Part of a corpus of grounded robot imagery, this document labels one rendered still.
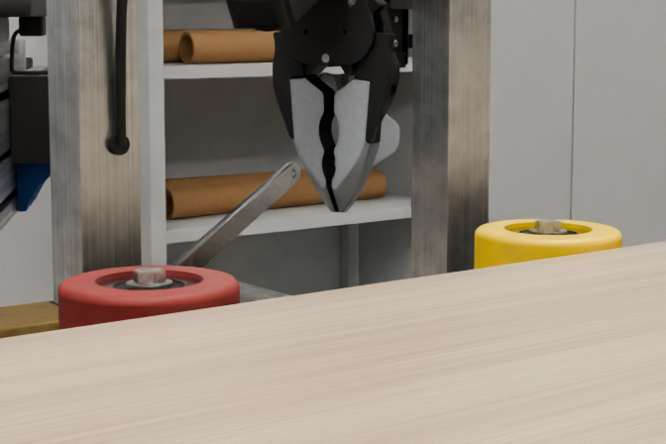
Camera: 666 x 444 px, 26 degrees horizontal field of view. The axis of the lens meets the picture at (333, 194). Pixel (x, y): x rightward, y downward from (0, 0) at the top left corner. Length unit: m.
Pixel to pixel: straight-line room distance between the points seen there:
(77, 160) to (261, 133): 3.25
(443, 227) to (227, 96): 3.05
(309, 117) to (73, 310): 0.37
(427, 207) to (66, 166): 0.25
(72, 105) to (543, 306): 0.27
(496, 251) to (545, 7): 3.90
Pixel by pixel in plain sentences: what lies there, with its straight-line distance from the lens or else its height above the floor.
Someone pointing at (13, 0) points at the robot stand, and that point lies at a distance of 1.31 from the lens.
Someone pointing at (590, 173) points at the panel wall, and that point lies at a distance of 4.85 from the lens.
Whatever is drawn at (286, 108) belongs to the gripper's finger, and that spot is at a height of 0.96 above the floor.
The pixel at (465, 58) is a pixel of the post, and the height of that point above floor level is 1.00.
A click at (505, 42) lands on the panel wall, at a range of 4.55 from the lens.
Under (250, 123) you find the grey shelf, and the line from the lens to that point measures 3.97.
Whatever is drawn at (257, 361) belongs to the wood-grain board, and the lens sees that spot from 0.52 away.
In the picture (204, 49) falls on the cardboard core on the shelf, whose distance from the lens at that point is 3.43.
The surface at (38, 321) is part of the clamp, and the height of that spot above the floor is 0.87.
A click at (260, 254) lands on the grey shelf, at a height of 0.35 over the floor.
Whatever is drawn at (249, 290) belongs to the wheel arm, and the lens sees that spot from 1.04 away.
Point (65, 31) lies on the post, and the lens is 0.75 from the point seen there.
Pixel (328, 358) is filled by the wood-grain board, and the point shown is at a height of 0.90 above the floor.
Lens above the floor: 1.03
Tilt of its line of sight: 7 degrees down
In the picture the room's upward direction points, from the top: straight up
